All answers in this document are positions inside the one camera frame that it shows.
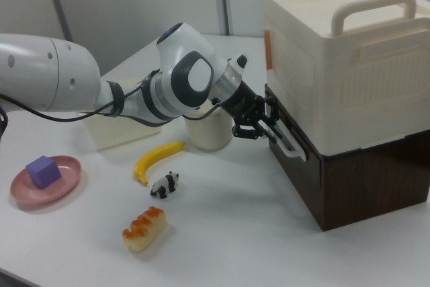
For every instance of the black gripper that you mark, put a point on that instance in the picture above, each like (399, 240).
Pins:
(243, 105)

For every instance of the small panda figurine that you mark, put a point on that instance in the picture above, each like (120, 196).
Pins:
(164, 184)

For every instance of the salmon roe sushi toy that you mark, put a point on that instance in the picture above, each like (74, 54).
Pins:
(144, 230)

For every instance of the white lidded trash can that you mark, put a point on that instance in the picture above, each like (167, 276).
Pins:
(208, 132)

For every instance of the dark wood drawer cabinet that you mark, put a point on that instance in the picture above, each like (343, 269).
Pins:
(369, 179)

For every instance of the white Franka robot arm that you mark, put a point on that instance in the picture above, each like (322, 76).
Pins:
(188, 78)

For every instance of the cream open plastic container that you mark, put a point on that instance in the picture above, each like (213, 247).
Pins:
(111, 132)

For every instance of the pink round plate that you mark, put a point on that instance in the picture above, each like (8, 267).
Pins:
(67, 174)

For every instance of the purple foam cube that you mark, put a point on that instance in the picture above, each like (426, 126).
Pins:
(43, 172)

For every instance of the yellow toy banana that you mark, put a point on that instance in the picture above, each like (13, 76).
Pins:
(151, 159)

